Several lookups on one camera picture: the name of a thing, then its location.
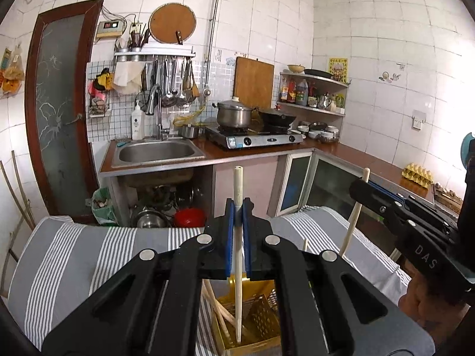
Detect wall stickers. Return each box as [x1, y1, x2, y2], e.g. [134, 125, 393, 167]
[379, 63, 406, 83]

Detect wooden stick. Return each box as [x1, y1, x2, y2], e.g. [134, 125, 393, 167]
[12, 151, 36, 228]
[0, 160, 29, 231]

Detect group of small bowls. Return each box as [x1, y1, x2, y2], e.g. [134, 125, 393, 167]
[297, 120, 340, 144]

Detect steel gas stove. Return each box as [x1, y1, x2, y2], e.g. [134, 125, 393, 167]
[205, 125, 305, 151]

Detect metal wall pipe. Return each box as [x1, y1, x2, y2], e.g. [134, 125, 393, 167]
[206, 0, 225, 98]

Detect yellow plastic utensil basket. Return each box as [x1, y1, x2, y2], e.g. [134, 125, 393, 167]
[211, 272, 284, 356]

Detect stack of steel cookware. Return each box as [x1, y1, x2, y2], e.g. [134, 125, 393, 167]
[130, 183, 205, 212]

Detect brown box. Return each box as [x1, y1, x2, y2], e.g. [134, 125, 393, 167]
[434, 185, 463, 212]

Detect row of hanging steel utensils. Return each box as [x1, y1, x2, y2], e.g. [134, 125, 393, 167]
[143, 56, 201, 107]

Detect row of condiment bottles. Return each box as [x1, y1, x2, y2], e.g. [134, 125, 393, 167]
[280, 78, 346, 111]

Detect round wooden board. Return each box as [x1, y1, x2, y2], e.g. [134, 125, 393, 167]
[148, 3, 197, 45]

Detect steel faucet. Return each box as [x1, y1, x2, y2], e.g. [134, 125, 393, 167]
[145, 85, 172, 141]

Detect steel stockpot with lid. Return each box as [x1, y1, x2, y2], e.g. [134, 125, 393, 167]
[213, 96, 257, 128]

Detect utensil holder with chopsticks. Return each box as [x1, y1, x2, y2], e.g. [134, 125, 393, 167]
[128, 30, 149, 53]

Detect wooden frosted glass door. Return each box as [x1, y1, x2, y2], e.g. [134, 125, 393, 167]
[24, 0, 105, 225]

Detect red bowl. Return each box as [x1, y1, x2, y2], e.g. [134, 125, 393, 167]
[174, 208, 206, 228]

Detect green trash bag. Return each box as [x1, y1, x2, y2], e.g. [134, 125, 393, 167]
[91, 187, 118, 227]

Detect small steel pot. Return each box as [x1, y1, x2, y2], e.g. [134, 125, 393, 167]
[179, 123, 203, 139]

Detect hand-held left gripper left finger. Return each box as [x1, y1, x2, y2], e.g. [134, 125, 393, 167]
[42, 197, 235, 356]

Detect corner wall shelf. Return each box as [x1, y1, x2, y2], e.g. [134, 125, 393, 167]
[278, 71, 350, 117]

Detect steel wall rack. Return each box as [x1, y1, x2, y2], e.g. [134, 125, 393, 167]
[114, 46, 197, 63]

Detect large steel bowl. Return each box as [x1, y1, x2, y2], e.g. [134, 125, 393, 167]
[135, 209, 167, 228]

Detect white hanging cloth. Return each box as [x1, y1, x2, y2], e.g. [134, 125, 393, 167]
[112, 62, 146, 94]

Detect grey striped tablecloth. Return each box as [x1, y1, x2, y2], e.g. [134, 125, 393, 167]
[7, 205, 412, 356]

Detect black wok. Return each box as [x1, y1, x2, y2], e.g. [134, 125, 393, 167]
[258, 107, 297, 128]

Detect stainless steel sink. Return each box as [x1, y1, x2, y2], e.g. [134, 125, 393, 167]
[110, 139, 206, 169]

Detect kitchen counter with cabinets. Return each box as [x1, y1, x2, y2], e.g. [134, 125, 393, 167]
[99, 136, 461, 231]

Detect white soap bottle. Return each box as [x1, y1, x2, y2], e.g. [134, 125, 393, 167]
[131, 100, 146, 141]

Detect person's right hand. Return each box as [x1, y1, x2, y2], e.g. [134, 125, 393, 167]
[399, 275, 464, 329]

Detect rectangular wooden cutting board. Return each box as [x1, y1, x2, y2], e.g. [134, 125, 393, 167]
[233, 55, 276, 111]

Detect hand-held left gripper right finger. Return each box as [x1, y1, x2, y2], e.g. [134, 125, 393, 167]
[241, 197, 436, 356]

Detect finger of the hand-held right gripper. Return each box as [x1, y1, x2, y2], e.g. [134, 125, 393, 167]
[349, 180, 448, 247]
[371, 183, 460, 232]

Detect yellow wall poster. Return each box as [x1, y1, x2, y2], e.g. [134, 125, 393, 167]
[327, 57, 349, 84]

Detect beige wall controller box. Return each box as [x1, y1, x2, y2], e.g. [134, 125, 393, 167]
[96, 20, 125, 39]

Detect cardboard egg carton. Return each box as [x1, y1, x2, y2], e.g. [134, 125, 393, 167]
[403, 162, 435, 186]

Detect hanging plastic bag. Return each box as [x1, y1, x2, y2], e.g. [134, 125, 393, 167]
[0, 44, 26, 99]

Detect wire wall basket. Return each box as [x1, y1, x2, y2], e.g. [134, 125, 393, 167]
[87, 67, 114, 118]

